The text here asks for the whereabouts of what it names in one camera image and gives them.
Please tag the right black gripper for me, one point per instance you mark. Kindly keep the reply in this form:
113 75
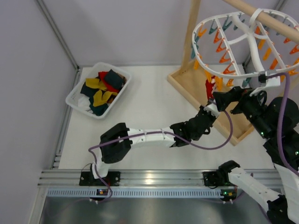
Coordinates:
238 102

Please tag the white plastic basket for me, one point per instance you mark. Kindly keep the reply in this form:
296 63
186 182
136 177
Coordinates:
74 95

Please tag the white round clip hanger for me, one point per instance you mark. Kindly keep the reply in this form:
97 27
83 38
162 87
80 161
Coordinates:
234 48

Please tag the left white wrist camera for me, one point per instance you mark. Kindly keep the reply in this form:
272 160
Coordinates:
211 108

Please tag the mustard yellow sock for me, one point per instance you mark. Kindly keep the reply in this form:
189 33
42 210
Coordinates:
103 97
95 83

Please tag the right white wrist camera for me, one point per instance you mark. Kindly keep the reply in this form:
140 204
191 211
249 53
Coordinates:
267 79

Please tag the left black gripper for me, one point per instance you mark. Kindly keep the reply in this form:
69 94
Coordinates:
202 116

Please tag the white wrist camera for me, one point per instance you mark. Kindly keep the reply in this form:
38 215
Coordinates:
267 79
211 108

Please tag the wooden rack frame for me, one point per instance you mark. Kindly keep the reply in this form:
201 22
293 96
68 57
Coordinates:
189 80

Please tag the dark green sock in basket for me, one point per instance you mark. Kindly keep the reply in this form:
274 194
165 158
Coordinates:
99 110

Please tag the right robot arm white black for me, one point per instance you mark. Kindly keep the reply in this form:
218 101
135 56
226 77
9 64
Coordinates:
275 122

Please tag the navy patterned sock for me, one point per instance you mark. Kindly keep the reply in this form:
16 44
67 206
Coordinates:
87 91

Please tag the dark navy sock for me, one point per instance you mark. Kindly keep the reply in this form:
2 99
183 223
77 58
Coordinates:
114 79

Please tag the red thin sock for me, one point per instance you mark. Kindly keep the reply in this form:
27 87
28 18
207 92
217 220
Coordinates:
209 89

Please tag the aluminium rail base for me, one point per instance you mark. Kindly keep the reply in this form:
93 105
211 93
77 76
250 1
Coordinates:
154 184

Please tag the white sock in basket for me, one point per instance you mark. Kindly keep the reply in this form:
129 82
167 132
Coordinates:
84 104

